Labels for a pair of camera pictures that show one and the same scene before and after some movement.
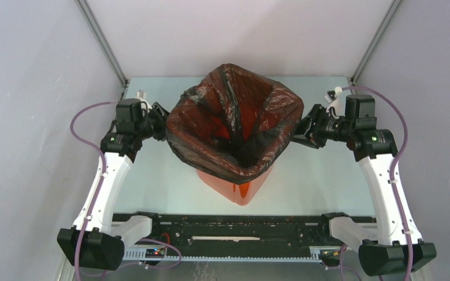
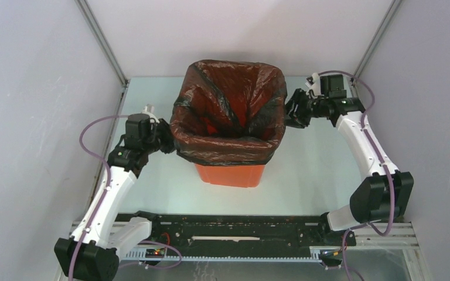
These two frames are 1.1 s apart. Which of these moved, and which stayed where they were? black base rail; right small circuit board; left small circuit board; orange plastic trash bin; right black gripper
Moved: orange plastic trash bin; right black gripper
Stayed: right small circuit board; black base rail; left small circuit board
